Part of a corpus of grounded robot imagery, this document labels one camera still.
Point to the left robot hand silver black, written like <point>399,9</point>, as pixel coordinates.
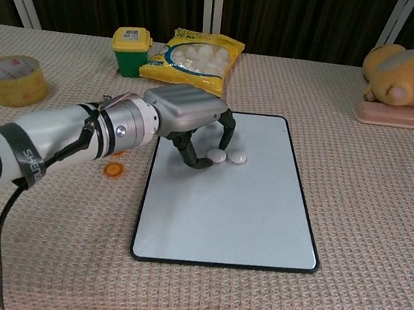
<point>186,104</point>

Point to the yellow packing tape roll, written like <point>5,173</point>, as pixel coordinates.
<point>13,84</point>

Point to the pink rectangular case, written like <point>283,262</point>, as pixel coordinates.
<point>402,117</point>

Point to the white round magnet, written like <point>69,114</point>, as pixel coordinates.
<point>237,157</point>
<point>217,156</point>

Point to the white magnetic board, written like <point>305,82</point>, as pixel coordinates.
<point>230,210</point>

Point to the yellow bag of white candy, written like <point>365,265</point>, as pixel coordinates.
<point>186,74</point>

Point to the yellow plush toy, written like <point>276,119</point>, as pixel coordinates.
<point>406,76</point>

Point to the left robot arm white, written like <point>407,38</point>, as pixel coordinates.
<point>57,123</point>

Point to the beige waffle tablecloth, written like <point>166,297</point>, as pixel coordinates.
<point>49,257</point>

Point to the green container with yellow lid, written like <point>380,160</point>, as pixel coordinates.
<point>130,54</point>

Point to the orange round magnet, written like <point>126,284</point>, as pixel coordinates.
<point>114,170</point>
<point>118,154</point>

